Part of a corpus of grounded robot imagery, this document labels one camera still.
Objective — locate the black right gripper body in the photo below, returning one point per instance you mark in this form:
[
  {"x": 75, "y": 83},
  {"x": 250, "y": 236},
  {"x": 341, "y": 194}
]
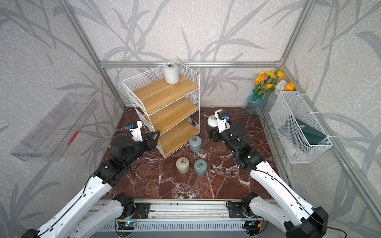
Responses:
[{"x": 226, "y": 138}]

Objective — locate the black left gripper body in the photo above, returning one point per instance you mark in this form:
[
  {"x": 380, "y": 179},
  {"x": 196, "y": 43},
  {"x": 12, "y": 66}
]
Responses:
[{"x": 138, "y": 148}]

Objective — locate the blue-grey tea canister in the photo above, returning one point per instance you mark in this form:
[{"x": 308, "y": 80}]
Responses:
[
  {"x": 200, "y": 167},
  {"x": 195, "y": 143}
]

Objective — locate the beige tea canister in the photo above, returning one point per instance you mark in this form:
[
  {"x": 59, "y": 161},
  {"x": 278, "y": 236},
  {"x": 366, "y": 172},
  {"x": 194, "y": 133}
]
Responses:
[{"x": 183, "y": 165}]

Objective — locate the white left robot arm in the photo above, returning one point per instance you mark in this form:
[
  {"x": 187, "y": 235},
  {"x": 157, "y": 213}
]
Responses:
[{"x": 69, "y": 222}]

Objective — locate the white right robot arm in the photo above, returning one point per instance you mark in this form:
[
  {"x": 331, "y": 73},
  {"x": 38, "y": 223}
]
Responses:
[{"x": 293, "y": 215}]

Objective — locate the blue glass vase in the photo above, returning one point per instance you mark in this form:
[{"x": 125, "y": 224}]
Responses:
[{"x": 254, "y": 104}]

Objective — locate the green book in basket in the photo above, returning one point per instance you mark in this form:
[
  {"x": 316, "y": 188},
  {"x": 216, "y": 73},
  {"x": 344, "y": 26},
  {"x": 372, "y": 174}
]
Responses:
[{"x": 299, "y": 132}]

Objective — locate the orange and white flowers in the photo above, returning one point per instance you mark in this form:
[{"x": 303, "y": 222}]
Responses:
[{"x": 269, "y": 81}]

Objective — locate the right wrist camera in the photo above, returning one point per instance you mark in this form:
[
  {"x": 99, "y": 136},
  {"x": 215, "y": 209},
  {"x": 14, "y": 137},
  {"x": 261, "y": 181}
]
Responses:
[{"x": 222, "y": 120}]

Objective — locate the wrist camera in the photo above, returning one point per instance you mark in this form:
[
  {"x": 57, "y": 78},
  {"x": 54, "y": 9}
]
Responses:
[
  {"x": 135, "y": 129},
  {"x": 222, "y": 120}
]

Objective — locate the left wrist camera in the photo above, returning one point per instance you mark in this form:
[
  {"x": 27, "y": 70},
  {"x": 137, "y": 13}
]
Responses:
[{"x": 135, "y": 129}]

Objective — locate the white wire three-tier shelf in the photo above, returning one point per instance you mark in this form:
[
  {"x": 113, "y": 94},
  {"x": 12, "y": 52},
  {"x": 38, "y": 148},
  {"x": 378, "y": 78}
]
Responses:
[{"x": 171, "y": 109}]

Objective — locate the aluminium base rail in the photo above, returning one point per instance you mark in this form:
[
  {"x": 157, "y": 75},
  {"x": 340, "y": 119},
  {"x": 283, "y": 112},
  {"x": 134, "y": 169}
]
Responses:
[{"x": 202, "y": 210}]

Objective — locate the white mesh wall basket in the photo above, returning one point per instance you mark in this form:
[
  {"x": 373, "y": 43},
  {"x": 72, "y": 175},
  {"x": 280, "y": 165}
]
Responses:
[{"x": 291, "y": 104}]

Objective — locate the clear plastic wall tray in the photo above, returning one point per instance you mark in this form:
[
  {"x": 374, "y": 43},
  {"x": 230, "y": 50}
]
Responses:
[{"x": 49, "y": 140}]

